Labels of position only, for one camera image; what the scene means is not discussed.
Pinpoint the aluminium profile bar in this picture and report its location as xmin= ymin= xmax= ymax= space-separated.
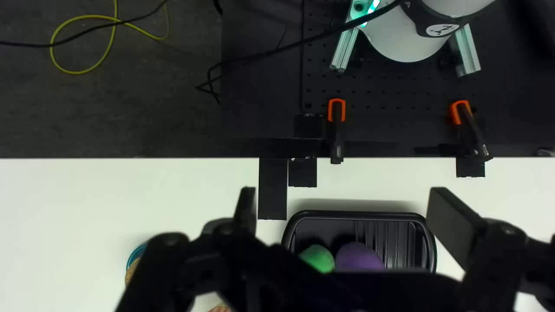
xmin=330 ymin=20 xmax=365 ymax=72
xmin=450 ymin=24 xmax=485 ymax=78

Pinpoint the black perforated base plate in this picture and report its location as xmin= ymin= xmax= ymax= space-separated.
xmin=219 ymin=0 xmax=555 ymax=159

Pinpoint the orange black clamp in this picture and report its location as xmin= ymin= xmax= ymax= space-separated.
xmin=448 ymin=98 xmax=495 ymax=164
xmin=325 ymin=97 xmax=349 ymax=166

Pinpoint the green toy pear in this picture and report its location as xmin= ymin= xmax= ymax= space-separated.
xmin=299 ymin=242 xmax=339 ymax=275

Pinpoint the black plastic tray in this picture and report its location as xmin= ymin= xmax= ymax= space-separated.
xmin=282 ymin=209 xmax=439 ymax=275

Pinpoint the yellow cable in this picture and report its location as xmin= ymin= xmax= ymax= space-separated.
xmin=47 ymin=0 xmax=174 ymax=78

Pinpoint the thin black cable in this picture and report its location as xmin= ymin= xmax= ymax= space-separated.
xmin=195 ymin=0 xmax=406 ymax=107
xmin=0 ymin=0 xmax=174 ymax=48

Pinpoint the black mounting block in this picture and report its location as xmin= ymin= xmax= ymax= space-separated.
xmin=257 ymin=154 xmax=290 ymax=220
xmin=455 ymin=157 xmax=488 ymax=178
xmin=289 ymin=154 xmax=320 ymax=188

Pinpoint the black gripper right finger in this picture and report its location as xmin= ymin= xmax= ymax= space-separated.
xmin=427 ymin=185 xmax=555 ymax=312

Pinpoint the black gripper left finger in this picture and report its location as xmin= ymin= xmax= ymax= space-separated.
xmin=115 ymin=185 xmax=349 ymax=312

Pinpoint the purple toy eggplant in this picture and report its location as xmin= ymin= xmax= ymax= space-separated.
xmin=335 ymin=240 xmax=389 ymax=273

